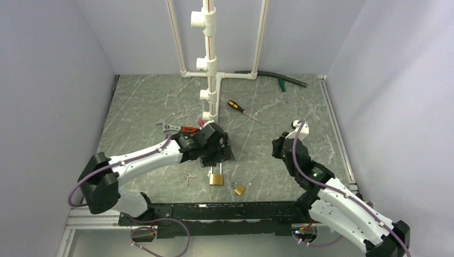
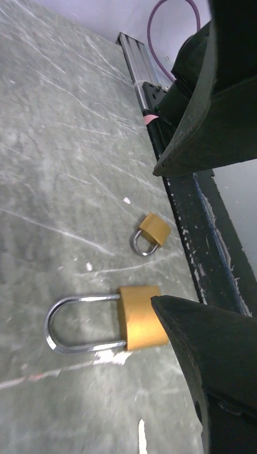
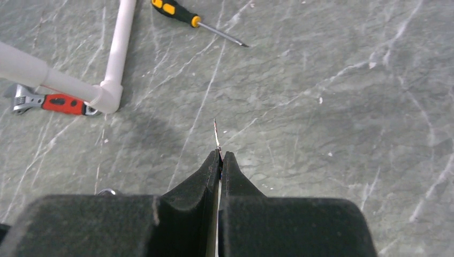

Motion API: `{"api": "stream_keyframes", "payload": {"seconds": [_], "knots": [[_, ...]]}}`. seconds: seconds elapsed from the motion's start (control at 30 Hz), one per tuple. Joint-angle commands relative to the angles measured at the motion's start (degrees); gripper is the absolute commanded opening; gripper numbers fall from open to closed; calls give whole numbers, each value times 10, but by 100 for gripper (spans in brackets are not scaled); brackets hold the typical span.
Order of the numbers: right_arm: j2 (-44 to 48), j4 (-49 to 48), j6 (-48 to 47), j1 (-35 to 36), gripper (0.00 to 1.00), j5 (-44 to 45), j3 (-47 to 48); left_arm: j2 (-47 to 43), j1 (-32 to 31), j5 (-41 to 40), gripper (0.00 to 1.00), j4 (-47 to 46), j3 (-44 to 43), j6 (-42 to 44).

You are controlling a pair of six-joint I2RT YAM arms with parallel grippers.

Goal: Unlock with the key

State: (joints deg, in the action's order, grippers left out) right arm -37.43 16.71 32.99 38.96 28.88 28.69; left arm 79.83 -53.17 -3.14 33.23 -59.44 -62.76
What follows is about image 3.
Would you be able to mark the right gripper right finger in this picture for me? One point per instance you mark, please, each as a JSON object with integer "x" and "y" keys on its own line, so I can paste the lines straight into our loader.
{"x": 253, "y": 224}

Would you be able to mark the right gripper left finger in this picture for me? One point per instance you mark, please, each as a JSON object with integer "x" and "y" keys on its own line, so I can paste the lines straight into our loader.
{"x": 181, "y": 222}

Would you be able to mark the yellow black screwdriver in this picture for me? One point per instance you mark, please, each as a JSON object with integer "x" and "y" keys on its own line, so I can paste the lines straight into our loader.
{"x": 174, "y": 10}

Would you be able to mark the red handled adjustable wrench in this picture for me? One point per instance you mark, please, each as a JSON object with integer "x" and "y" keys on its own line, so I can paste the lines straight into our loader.
{"x": 23, "y": 98}

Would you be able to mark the white PVC pipe frame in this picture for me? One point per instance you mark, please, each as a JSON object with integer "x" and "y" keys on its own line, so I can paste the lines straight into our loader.
{"x": 77, "y": 48}

